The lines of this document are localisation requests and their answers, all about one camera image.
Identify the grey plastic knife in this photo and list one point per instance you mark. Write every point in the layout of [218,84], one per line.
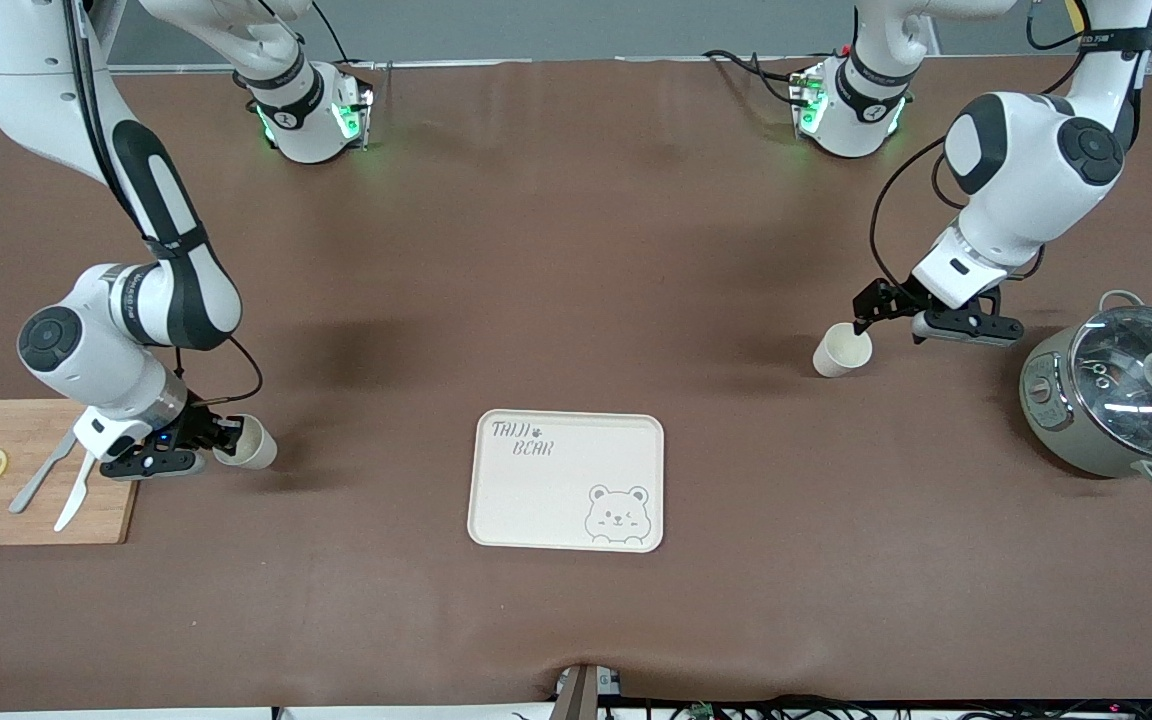
[36,485]

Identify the cream bear print tray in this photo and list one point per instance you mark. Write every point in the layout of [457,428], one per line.
[546,500]

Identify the glass pot lid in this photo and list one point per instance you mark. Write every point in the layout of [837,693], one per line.
[1126,390]

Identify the white IKEA cup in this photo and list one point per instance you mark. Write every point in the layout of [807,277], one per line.
[254,445]
[841,352]

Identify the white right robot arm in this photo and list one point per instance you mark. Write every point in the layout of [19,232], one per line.
[86,360]

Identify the grey electric cooking pot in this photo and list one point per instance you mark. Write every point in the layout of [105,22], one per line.
[1056,420]

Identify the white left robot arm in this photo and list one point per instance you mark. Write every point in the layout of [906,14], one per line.
[1026,160]

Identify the white plastic knife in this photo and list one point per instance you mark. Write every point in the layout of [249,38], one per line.
[74,500]

